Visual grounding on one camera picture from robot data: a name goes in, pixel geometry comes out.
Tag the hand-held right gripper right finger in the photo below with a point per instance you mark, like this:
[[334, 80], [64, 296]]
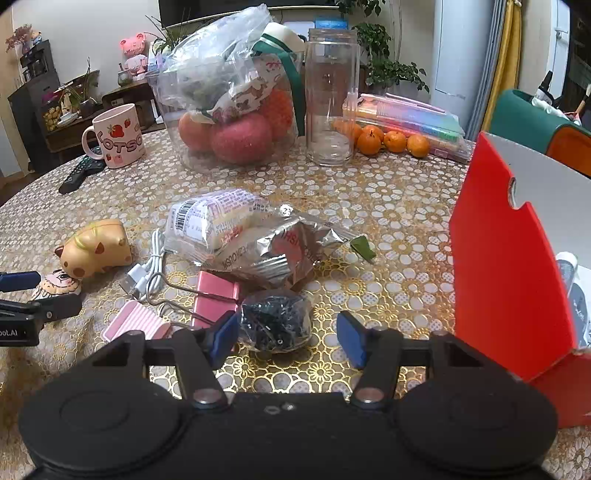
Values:
[[349, 339]]

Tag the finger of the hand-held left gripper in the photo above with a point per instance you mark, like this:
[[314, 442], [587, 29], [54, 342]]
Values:
[[18, 280], [55, 306]]

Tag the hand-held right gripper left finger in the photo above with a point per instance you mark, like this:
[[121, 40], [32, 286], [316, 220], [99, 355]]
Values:
[[225, 334]]

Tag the pink binder clip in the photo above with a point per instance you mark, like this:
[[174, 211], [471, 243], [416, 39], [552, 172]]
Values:
[[214, 295]]

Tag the bag of black screws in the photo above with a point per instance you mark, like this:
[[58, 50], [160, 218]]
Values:
[[272, 321]]

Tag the yellow pig figurine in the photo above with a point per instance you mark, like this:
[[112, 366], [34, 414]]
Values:
[[94, 249]]

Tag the silver foil snack packet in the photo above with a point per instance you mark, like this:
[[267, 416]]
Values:
[[277, 258]]

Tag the white bread packet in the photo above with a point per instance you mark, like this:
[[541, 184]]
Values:
[[207, 221]]

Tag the red cardboard box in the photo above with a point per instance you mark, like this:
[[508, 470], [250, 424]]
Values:
[[498, 277]]

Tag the gold floral desktop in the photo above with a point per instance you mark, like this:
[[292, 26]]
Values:
[[401, 207]]

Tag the small green wrapper piece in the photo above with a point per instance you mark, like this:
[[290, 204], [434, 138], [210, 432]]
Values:
[[363, 248]]

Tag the black remote control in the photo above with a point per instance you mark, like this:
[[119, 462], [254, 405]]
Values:
[[95, 152], [76, 174]]

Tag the dark wooden cabinet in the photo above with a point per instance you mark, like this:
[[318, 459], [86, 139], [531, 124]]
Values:
[[32, 110]]

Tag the pink strawberry print mug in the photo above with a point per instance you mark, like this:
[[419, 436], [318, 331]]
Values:
[[117, 138]]

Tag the clear plastic fruit container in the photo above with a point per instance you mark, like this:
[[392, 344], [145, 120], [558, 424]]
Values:
[[281, 154]]

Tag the small potted plant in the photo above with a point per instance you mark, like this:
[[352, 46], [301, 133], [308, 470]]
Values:
[[81, 94]]

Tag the red apple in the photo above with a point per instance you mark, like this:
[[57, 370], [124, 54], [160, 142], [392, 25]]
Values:
[[240, 138], [196, 131]]

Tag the tangerine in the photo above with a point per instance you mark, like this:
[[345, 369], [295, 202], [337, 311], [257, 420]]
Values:
[[371, 140], [344, 131], [418, 145], [395, 141]]

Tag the wooden television stand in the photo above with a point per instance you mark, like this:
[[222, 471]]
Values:
[[129, 99]]

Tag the pastel rainbow stationery pack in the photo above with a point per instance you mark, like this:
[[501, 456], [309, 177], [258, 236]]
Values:
[[406, 120]]

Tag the orange fruit in net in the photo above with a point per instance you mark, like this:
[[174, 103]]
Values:
[[280, 113]]

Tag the grey white tube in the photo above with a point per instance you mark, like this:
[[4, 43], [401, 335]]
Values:
[[570, 277]]

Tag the cartoon print snack packet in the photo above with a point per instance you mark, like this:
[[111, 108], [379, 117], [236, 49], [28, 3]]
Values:
[[242, 101]]

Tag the pink flower bunch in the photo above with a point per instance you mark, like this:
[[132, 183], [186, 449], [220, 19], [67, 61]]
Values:
[[18, 39]]

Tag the clear glass bottle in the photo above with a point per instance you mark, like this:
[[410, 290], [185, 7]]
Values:
[[330, 92]]

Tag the pink plush bear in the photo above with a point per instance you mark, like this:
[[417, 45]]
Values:
[[135, 53]]

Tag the green potted plant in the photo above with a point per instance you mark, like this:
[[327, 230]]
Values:
[[388, 69]]

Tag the green orange storage bin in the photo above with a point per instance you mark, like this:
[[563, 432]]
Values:
[[521, 115]]

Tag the clear plastic bag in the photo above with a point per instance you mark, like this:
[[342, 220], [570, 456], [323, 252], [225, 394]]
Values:
[[217, 50]]

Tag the thin leaf plant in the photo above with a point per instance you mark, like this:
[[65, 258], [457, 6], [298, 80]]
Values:
[[168, 32]]

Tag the white column air conditioner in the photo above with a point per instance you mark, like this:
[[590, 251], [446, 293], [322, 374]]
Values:
[[461, 60]]

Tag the white round object green ribbon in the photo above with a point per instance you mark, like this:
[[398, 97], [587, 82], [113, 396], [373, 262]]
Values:
[[282, 39]]

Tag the dark bottle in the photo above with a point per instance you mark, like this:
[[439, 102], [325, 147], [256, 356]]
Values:
[[544, 90]]

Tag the blue printed box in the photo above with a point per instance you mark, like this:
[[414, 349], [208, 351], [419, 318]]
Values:
[[332, 23]]

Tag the grey curtain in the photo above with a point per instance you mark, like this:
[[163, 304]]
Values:
[[493, 55]]

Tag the yellow curtain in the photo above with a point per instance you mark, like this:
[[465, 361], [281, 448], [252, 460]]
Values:
[[511, 55]]

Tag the black television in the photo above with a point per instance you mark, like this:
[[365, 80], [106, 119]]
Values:
[[221, 7]]

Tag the white door frame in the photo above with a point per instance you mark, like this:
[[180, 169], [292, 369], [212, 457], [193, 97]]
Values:
[[559, 50]]

